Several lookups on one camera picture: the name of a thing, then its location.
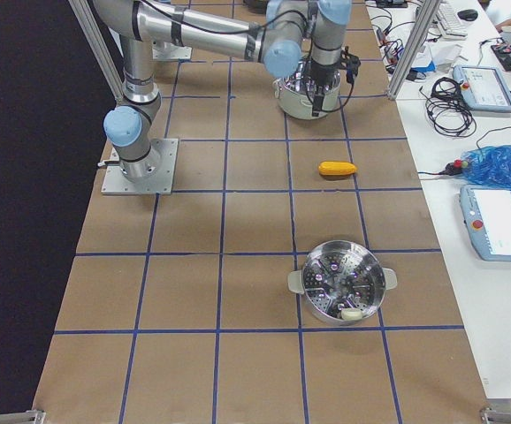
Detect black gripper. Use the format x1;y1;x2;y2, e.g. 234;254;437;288
309;47;360;117

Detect yellow corn cob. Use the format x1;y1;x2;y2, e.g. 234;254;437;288
318;161;358;178

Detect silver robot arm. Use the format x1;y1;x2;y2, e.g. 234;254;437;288
93;1;355;193

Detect pale green electric pot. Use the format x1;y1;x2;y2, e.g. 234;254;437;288
272;59;340;120

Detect white keyboard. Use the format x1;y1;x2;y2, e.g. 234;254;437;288
434;1;468;40

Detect upper teach pendant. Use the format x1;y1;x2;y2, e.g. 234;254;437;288
452;64;511;113

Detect teach pendant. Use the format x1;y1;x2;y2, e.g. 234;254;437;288
452;64;511;113
459;185;511;262

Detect black computer mouse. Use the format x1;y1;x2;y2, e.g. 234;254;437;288
457;9;478;22

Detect blue plastic bag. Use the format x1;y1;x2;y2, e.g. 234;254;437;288
461;145;511;190

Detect steel steamer basket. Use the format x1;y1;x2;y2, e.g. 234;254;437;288
287;240;398;326

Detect lower teach pendant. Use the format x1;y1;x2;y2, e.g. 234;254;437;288
459;185;511;262

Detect black coiled cable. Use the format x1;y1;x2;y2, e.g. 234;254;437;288
418;77;477;137

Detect aluminium frame post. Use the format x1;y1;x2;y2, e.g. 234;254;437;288
386;0;440;100

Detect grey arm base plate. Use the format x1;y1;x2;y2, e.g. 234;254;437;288
100;139;179;195

